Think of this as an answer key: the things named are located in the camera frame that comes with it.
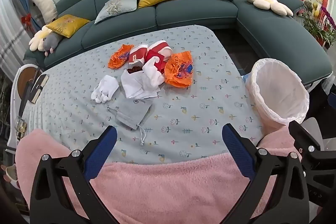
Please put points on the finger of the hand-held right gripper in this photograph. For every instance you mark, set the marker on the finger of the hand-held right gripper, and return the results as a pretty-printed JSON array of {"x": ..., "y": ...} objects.
[
  {"x": 302, "y": 136},
  {"x": 313, "y": 182}
]

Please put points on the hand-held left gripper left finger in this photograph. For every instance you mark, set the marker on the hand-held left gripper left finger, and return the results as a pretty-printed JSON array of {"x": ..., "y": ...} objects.
[{"x": 99, "y": 151}]

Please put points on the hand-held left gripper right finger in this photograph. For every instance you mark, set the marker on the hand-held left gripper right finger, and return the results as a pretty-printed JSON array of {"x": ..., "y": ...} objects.
[{"x": 236, "y": 151}]

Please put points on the bin with white liner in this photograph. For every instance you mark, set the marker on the bin with white liner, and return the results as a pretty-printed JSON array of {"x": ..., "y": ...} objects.
[{"x": 278, "y": 90}]

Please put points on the white glove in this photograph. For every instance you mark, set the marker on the white glove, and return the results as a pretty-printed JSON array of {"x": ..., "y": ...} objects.
[{"x": 106, "y": 87}]

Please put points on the white cloth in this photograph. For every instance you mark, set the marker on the white cloth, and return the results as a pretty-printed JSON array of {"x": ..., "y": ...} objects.
[{"x": 153, "y": 75}]

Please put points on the small orange plastic bag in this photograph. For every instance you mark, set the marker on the small orange plastic bag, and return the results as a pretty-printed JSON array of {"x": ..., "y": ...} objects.
[{"x": 119, "y": 57}]

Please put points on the large orange plastic bag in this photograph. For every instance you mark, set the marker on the large orange plastic bag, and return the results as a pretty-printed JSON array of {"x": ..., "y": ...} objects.
[{"x": 179, "y": 69}]

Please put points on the red white paper cup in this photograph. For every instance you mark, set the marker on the red white paper cup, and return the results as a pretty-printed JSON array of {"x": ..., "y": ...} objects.
[
  {"x": 137, "y": 53},
  {"x": 160, "y": 49}
]

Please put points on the pink fluffy blanket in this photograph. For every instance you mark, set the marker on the pink fluffy blanket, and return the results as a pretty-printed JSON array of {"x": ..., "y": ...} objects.
[{"x": 170, "y": 187}]

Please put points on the dark book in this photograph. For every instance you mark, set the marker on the dark book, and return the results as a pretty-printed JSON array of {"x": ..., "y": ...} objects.
[{"x": 39, "y": 87}]

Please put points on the white chair with brown seat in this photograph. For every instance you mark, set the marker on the white chair with brown seat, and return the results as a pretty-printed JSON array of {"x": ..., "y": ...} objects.
[{"x": 26, "y": 77}]

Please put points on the potted flower plants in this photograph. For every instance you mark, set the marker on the potted flower plants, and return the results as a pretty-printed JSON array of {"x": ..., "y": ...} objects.
[{"x": 319, "y": 27}]

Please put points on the grey mouse plush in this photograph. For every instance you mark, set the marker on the grey mouse plush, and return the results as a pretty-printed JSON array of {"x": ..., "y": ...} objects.
[{"x": 52, "y": 43}]

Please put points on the white daisy cushion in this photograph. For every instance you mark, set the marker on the white daisy cushion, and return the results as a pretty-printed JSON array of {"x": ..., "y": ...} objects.
[{"x": 270, "y": 5}]

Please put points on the light blue embroidered pillow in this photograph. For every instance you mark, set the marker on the light blue embroidered pillow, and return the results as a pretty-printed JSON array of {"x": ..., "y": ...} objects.
[{"x": 116, "y": 7}]

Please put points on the white sheer curtain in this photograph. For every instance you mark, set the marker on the white sheer curtain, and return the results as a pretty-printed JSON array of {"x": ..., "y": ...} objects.
[{"x": 9, "y": 37}]

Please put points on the teal fabric corner sofa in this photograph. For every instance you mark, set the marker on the teal fabric corner sofa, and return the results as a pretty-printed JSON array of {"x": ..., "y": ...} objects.
[{"x": 183, "y": 14}]

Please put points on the red curtain ribbon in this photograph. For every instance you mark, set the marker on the red curtain ribbon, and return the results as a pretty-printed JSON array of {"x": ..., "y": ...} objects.
[{"x": 26, "y": 20}]

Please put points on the long white panda plush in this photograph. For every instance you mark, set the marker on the long white panda plush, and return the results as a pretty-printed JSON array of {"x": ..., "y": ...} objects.
[{"x": 46, "y": 7}]

